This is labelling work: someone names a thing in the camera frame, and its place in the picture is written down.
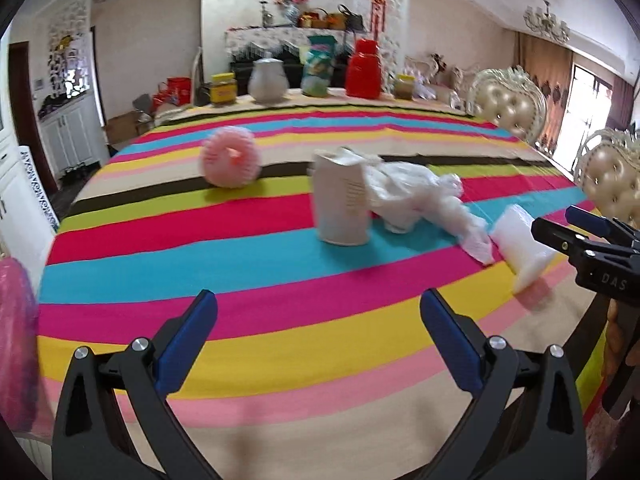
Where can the green snack bag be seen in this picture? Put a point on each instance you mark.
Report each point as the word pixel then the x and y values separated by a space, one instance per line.
pixel 318 67

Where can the pink foam net ball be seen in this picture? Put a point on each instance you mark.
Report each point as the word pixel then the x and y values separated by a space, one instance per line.
pixel 230 158

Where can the piano with lace cover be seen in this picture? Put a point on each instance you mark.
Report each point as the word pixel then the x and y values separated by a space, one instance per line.
pixel 246 45

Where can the beige tufted chair near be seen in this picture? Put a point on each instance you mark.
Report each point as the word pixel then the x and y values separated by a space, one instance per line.
pixel 607 168

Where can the white plastic wrap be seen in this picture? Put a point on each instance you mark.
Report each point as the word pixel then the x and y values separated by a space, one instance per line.
pixel 402 194

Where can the red thermos jug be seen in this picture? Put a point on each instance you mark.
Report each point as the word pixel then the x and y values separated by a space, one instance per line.
pixel 364 71

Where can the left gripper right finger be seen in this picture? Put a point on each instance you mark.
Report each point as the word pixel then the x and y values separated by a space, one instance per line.
pixel 524 420

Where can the pink lined trash bin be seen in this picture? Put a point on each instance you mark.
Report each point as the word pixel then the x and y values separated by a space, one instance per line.
pixel 19 367

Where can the chandelier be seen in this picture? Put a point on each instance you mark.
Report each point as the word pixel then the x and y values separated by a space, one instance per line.
pixel 543 23

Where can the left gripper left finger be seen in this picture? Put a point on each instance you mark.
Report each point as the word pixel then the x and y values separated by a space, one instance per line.
pixel 113 419

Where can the striped colourful tablecloth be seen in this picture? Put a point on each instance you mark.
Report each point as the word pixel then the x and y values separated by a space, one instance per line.
pixel 319 366

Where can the white foam block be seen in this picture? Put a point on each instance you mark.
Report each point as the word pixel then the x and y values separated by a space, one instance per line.
pixel 526 257

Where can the beige tufted chair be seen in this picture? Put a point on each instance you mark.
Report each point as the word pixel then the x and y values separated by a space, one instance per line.
pixel 508 99
pixel 607 168

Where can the white dining chair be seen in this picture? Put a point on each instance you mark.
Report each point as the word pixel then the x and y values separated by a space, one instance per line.
pixel 196 76

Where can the beige tufted chair far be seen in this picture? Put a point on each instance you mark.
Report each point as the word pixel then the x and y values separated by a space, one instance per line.
pixel 508 99

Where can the person right hand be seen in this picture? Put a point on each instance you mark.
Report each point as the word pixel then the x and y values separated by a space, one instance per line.
pixel 620 368

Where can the white low cabinet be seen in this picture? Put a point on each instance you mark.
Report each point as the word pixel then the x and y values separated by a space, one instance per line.
pixel 72 135

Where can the small yellow lid jar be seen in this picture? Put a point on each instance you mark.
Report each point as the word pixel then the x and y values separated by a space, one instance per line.
pixel 404 87

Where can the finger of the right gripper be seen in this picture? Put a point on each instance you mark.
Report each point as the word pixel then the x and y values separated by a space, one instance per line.
pixel 612 230
pixel 562 239

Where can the red gift bags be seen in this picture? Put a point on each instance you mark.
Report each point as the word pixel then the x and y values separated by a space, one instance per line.
pixel 175 91

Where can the white paper carton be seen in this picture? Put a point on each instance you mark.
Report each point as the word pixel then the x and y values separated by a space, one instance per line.
pixel 339 197

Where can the brown curtain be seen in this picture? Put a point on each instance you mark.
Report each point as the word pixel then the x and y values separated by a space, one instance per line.
pixel 550 67

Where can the yellow lidded jar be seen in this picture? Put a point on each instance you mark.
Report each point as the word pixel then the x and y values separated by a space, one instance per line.
pixel 224 89

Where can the white tall glass cabinet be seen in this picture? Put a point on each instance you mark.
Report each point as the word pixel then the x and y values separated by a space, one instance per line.
pixel 26 234

